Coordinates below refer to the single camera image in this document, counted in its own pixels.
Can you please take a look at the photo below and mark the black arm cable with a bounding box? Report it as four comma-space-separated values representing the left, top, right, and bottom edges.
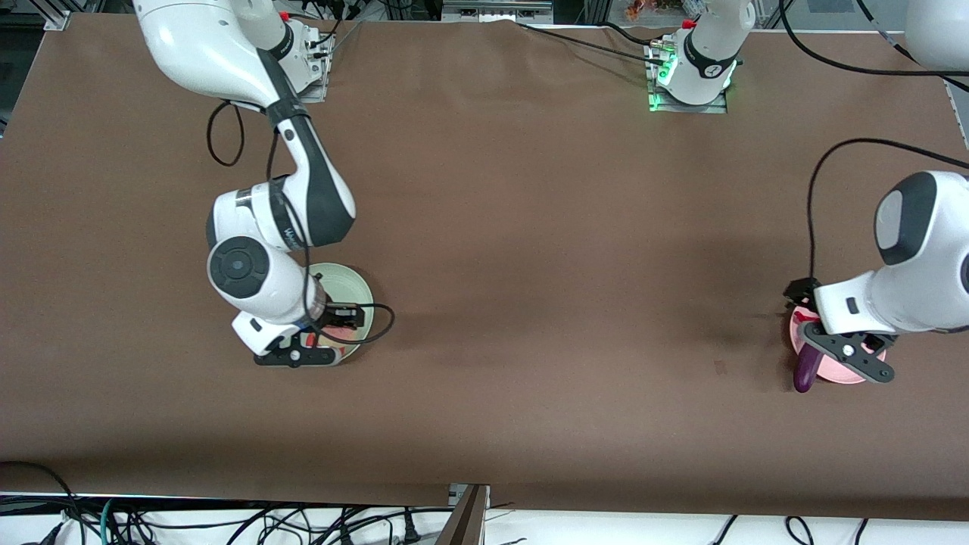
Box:
206, 101, 396, 347
778, 0, 969, 285

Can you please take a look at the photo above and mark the aluminium profile post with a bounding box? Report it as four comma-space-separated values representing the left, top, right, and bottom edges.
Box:
435, 483, 491, 545

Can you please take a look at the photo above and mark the thick black floor cable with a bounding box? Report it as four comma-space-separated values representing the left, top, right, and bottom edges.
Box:
0, 460, 86, 545

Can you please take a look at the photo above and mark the pale green round plate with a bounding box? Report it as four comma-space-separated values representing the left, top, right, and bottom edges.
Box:
307, 263, 375, 366

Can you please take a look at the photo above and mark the black cable on mat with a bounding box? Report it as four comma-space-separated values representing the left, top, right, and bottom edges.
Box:
515, 21, 667, 65

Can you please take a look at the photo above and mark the purple eggplant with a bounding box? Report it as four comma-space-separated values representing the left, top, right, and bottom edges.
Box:
793, 344, 824, 394

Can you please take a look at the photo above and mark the red pomegranate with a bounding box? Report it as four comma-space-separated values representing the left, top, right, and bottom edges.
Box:
306, 324, 351, 350

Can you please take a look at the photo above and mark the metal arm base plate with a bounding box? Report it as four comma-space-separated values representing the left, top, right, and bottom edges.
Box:
299, 23, 334, 103
646, 42, 729, 115

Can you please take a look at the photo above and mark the silver metal equipment box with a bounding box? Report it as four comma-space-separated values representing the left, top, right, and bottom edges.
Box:
441, 0, 555, 23

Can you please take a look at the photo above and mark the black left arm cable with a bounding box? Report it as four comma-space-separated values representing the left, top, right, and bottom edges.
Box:
778, 0, 969, 285

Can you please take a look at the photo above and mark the teal cable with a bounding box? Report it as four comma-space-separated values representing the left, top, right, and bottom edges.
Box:
97, 497, 137, 545

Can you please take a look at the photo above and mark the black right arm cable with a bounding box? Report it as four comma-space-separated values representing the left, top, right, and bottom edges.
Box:
206, 101, 396, 347

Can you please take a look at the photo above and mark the brown table mat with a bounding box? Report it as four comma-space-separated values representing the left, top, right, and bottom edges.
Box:
0, 14, 969, 523

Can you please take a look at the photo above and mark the pink round plate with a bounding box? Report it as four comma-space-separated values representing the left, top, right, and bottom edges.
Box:
789, 307, 888, 385

